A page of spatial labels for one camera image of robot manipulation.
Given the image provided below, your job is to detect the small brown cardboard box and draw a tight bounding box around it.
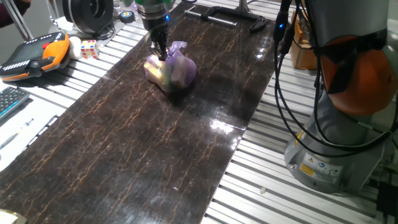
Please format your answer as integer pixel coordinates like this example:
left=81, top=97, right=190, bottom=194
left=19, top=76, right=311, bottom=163
left=289, top=12, right=318, bottom=71

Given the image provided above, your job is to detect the silver pen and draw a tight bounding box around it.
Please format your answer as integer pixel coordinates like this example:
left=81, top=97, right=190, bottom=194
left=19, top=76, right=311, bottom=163
left=0, top=118, right=35, bottom=151

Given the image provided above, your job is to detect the orange black teach pendant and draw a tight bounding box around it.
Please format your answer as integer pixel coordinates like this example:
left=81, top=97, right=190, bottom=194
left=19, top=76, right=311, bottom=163
left=0, top=31, right=71, bottom=83

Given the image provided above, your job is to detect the dark brown marble-pattern mat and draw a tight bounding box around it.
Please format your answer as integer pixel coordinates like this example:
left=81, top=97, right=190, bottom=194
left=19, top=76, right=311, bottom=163
left=0, top=1, right=277, bottom=224

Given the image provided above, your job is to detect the white paper sheet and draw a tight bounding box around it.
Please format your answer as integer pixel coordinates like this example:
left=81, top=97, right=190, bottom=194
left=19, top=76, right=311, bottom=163
left=0, top=96, right=60, bottom=172

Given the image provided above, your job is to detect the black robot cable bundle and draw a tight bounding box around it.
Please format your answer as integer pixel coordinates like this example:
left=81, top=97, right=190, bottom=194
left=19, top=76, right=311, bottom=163
left=272, top=0, right=398, bottom=158

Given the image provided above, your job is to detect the black computer keyboard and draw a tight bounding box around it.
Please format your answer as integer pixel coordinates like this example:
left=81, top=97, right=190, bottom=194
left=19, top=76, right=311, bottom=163
left=0, top=86, right=31, bottom=121

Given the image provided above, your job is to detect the white egg-shaped object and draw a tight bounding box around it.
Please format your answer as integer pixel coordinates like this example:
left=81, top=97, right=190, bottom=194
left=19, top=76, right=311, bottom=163
left=68, top=36, right=83, bottom=61

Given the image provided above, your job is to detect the Rubik's cube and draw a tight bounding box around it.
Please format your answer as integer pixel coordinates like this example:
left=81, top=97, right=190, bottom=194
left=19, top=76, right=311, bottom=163
left=80, top=39, right=100, bottom=60

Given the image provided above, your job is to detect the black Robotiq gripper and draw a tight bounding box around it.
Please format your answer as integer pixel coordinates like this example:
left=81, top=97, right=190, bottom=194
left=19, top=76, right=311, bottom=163
left=140, top=12, right=171, bottom=62

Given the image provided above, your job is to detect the black metal clamp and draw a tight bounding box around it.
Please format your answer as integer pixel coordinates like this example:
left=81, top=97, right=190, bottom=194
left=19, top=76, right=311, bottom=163
left=184, top=5, right=267, bottom=34

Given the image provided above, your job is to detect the round black yellow tape measure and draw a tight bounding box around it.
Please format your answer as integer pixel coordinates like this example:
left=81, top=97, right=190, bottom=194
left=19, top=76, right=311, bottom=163
left=119, top=11, right=137, bottom=25

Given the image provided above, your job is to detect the purple plastic bag of things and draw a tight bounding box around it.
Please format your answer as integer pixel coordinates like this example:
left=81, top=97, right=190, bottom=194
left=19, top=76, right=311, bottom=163
left=142, top=40, right=198, bottom=93

